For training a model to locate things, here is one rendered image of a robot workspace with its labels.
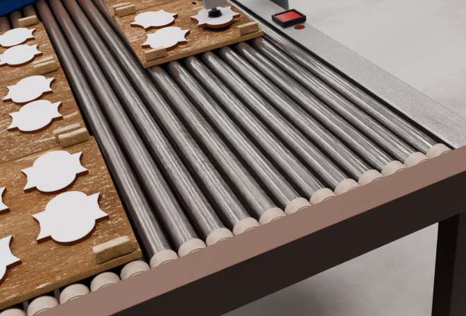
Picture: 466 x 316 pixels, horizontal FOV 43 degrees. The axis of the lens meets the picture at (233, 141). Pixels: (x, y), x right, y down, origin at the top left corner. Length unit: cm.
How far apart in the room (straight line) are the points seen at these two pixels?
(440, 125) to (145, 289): 68
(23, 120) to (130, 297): 67
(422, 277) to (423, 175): 117
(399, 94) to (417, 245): 104
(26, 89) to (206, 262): 84
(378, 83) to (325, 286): 96
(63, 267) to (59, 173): 26
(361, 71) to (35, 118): 77
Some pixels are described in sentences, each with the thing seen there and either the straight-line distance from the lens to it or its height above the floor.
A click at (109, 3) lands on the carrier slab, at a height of 94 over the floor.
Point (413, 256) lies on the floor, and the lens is 226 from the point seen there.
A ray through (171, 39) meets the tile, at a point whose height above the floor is 95.
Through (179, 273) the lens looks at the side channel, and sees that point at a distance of 90.
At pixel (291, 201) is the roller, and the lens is 104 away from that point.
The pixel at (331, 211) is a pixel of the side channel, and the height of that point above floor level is 95.
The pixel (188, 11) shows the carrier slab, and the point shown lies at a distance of 190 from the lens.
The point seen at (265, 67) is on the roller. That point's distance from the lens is 150.
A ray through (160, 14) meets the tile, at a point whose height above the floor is 95.
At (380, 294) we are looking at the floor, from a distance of 212.
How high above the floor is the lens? 158
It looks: 33 degrees down
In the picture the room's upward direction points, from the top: 9 degrees counter-clockwise
